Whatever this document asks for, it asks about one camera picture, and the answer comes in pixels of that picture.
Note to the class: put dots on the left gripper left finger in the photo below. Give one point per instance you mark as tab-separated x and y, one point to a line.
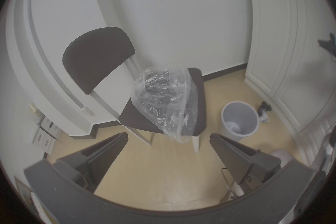
105	154

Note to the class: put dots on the clear printed wrapper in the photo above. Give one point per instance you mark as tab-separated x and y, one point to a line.
264	119

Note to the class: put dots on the pale chest of drawers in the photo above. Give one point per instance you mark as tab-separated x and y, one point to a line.
46	136

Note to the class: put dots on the white wardrobe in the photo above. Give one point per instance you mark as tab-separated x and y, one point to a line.
278	34

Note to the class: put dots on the clear plastic bag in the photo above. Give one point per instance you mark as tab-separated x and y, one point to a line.
160	102

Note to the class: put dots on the crumpled black plastic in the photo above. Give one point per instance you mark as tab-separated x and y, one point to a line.
264	107

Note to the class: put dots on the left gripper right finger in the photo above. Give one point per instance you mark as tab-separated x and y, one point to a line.
236	157

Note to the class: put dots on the dark chair with white frame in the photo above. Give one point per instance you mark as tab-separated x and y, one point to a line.
97	57

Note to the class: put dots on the white door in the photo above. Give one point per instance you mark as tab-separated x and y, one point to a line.
52	41

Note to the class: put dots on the white trash bin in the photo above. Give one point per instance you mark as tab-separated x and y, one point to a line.
249	119

